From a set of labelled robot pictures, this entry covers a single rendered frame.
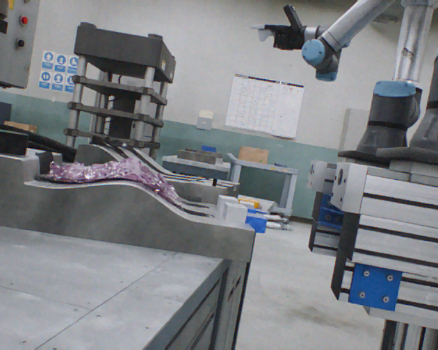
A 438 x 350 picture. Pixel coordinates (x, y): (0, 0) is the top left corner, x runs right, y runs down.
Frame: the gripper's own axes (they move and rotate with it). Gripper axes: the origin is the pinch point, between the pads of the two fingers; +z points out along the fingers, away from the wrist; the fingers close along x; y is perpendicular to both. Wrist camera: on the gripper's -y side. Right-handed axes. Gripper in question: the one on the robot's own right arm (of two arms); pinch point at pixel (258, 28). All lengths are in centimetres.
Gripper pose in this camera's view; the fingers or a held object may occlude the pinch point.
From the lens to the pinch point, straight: 184.8
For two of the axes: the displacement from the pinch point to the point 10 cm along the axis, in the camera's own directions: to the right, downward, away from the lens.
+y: -1.0, 9.8, 1.7
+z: -8.5, -1.7, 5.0
